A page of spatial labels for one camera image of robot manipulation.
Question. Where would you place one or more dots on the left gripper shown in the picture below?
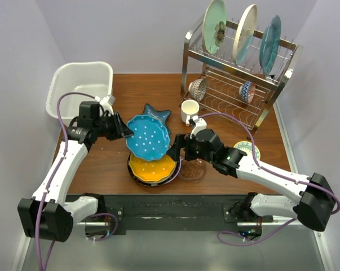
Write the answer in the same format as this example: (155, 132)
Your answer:
(120, 129)

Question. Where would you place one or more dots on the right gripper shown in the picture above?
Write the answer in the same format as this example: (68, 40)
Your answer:
(181, 141)

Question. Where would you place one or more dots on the blue polka dot plate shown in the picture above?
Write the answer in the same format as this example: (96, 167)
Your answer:
(150, 140)

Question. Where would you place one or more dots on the yellow polka dot plate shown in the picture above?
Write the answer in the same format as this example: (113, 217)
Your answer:
(151, 171)

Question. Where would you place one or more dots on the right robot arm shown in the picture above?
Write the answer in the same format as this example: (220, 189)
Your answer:
(309, 199)

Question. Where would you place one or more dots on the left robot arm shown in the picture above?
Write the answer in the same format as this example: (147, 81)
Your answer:
(45, 215)

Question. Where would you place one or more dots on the white plastic bin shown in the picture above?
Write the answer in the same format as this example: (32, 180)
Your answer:
(93, 78)

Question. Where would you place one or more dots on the clear glass dish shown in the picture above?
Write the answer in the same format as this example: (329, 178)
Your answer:
(193, 171)

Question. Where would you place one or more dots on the blue star-shaped dish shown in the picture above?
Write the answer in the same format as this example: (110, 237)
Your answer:
(161, 115)

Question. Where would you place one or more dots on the black striped plate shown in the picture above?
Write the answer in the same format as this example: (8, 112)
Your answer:
(151, 184)

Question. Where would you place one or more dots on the white mug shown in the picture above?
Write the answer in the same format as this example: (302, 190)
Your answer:
(189, 108)

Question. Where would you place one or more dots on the red patterned bowl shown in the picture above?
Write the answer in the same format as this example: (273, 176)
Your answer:
(198, 88)

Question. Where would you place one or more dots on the yellow blue small bowl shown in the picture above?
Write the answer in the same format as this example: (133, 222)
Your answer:
(247, 147)

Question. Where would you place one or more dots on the metal dish rack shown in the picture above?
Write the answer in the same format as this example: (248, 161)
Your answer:
(224, 77)

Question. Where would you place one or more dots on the blue zigzag bowl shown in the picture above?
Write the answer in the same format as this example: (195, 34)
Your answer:
(247, 91)

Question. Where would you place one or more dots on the mint flower plate in rack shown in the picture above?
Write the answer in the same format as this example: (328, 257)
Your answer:
(214, 26)

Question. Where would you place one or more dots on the beige blue plate in rack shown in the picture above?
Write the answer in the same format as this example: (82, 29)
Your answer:
(244, 34)

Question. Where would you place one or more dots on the teal glass plate in rack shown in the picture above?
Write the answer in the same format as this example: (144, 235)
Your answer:
(270, 45)

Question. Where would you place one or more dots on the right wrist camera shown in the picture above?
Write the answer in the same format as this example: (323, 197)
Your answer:
(198, 124)

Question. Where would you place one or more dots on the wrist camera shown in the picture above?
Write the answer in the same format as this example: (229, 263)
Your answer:
(106, 102)
(198, 124)

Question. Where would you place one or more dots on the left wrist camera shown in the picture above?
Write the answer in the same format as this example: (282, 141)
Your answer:
(106, 102)

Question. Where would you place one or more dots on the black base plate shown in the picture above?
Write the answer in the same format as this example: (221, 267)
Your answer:
(175, 212)

